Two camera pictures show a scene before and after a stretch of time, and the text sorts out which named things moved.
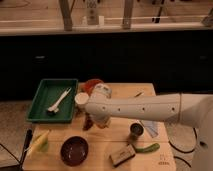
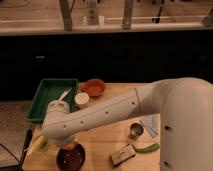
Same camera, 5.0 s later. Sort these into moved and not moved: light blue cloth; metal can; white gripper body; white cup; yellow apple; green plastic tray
Moved: yellow apple; white gripper body
Not moved: metal can; light blue cloth; green plastic tray; white cup
